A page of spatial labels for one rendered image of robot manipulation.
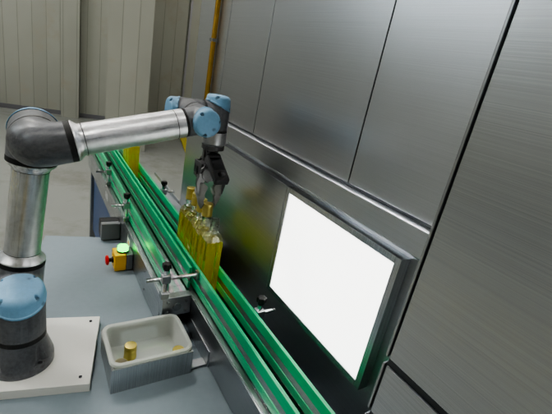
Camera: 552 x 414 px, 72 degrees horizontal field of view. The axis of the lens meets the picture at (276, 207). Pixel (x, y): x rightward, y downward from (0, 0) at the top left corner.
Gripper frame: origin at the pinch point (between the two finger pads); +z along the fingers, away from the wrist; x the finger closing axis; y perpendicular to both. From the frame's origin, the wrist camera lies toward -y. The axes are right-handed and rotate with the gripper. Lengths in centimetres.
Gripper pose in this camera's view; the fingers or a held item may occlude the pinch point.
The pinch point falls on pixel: (208, 204)
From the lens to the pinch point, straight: 128.9
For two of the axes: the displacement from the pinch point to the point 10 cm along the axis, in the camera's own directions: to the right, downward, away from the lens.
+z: -1.8, 9.2, 3.4
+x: -8.4, 0.3, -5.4
